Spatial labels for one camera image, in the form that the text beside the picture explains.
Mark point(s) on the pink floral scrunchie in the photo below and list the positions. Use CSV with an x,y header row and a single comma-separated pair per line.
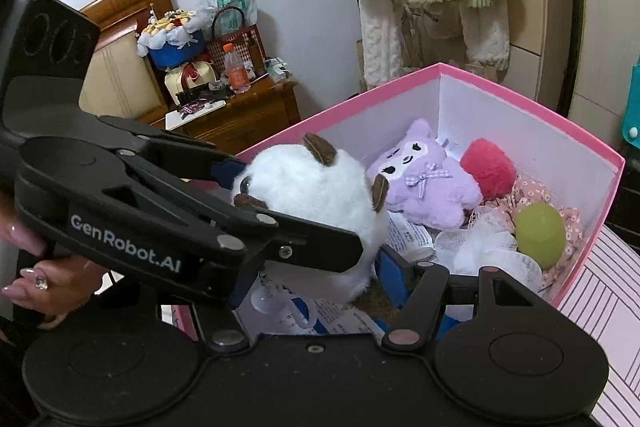
x,y
570,227

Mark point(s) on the red fluffy plush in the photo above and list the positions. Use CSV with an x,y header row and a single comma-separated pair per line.
x,y
490,167

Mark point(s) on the wooden nightstand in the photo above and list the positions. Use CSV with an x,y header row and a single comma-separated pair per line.
x,y
250,117

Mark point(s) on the clear bag green packs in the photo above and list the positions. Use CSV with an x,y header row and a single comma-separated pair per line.
x,y
232,2

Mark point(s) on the purple plush toy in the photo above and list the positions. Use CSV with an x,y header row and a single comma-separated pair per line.
x,y
425,187

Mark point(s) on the cream gift bag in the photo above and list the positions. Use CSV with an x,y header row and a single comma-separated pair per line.
x,y
192,82

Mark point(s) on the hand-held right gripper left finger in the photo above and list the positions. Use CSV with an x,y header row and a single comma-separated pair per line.
x,y
248,289

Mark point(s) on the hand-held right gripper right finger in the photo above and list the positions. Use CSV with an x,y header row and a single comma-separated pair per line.
x,y
395,277

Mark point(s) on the striped pink tablecloth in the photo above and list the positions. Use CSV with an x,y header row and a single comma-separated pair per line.
x,y
610,307

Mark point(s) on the green teardrop sponge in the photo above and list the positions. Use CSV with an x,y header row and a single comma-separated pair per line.
x,y
540,232

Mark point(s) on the person's left hand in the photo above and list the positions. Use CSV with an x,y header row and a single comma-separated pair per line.
x,y
65,279

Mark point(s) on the pink cardboard box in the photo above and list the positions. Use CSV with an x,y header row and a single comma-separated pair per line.
x,y
525,117

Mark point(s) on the orange drink bottle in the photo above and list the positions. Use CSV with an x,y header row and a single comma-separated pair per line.
x,y
236,69

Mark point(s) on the brown plaid handbag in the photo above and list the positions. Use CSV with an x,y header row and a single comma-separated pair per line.
x,y
242,42

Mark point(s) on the white plush toy brown patches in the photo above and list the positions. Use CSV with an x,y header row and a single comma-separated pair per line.
x,y
310,187

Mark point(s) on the blue wet wipes packet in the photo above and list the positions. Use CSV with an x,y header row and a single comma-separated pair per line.
x,y
345,319

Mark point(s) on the blue wrapped flower bouquet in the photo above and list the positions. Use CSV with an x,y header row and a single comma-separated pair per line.
x,y
175,39

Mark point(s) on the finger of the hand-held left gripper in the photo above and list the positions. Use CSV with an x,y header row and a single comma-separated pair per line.
x,y
300,242
190,147

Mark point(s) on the black clothes rack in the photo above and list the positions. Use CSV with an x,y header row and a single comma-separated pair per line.
x,y
575,7

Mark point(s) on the white flat notebook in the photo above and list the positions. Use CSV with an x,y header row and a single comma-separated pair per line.
x,y
195,114

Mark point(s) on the teal tote bag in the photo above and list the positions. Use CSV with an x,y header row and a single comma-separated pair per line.
x,y
632,107

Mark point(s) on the wooden headboard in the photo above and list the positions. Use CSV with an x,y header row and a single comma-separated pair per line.
x,y
125,52

